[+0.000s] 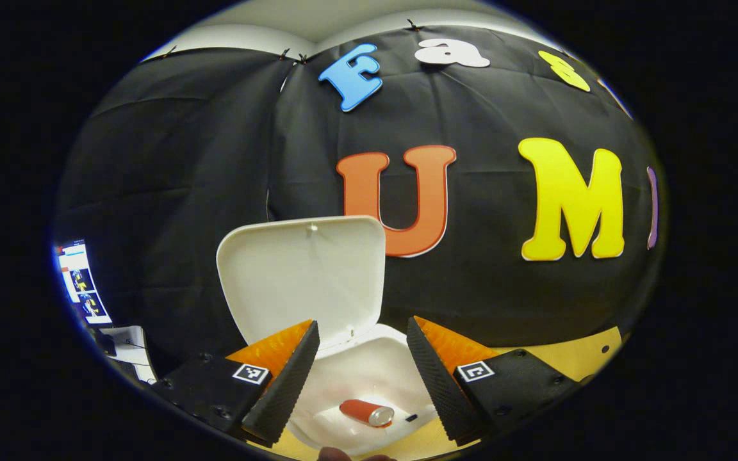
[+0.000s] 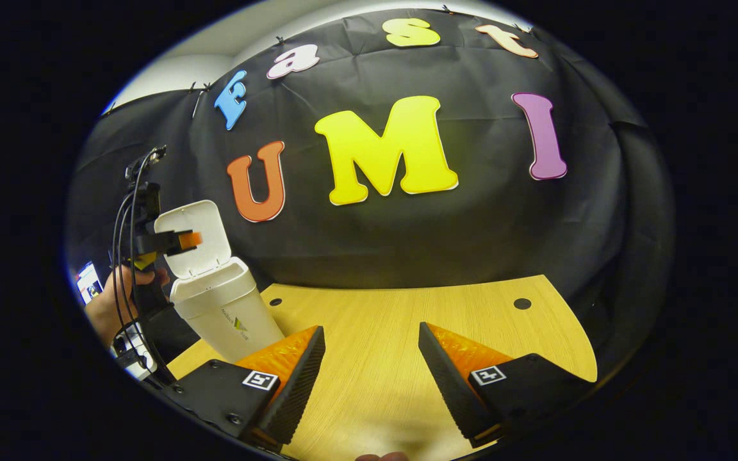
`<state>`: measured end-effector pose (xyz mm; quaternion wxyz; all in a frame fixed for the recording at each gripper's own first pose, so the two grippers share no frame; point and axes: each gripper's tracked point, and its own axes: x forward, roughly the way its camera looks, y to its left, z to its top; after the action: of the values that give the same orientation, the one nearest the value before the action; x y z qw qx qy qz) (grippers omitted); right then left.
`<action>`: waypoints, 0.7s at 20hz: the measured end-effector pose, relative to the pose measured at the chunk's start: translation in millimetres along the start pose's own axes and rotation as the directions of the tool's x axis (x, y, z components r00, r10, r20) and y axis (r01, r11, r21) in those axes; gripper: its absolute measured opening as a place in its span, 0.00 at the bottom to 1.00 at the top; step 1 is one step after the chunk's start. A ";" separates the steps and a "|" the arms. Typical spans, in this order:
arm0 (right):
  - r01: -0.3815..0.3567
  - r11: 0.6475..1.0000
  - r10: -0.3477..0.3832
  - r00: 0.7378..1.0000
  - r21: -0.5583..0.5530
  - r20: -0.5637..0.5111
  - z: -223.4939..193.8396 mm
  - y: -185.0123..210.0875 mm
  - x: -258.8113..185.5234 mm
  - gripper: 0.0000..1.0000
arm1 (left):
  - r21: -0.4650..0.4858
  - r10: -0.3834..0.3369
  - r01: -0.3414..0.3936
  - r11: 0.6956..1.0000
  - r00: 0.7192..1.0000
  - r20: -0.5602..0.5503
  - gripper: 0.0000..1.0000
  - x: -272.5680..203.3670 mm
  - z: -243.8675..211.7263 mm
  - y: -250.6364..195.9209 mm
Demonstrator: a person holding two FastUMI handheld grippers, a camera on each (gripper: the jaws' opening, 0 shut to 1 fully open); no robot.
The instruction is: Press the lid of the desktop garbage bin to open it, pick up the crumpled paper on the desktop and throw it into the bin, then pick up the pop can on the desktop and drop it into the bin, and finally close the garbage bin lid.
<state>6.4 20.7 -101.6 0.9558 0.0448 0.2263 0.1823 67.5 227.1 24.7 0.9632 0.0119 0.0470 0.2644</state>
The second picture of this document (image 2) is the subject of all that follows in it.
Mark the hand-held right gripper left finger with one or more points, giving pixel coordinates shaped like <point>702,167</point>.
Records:
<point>292,390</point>

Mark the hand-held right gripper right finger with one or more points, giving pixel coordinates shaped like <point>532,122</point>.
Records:
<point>452,384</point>

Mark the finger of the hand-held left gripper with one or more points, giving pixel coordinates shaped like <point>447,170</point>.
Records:
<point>173,241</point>

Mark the white desktop garbage bin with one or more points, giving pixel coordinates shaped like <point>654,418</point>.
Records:
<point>228,307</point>

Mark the wooden desktop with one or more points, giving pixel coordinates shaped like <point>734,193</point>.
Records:
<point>375,320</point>

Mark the computer monitor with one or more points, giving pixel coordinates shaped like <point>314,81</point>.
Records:
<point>89,282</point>

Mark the white side desk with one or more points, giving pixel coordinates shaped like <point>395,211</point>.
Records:
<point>133,351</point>

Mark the black backdrop cloth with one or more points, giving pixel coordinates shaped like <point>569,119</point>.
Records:
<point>471,224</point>

